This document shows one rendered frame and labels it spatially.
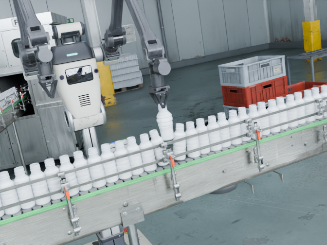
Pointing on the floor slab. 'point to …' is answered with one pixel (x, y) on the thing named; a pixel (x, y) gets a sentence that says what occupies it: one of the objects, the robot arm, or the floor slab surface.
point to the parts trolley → (306, 59)
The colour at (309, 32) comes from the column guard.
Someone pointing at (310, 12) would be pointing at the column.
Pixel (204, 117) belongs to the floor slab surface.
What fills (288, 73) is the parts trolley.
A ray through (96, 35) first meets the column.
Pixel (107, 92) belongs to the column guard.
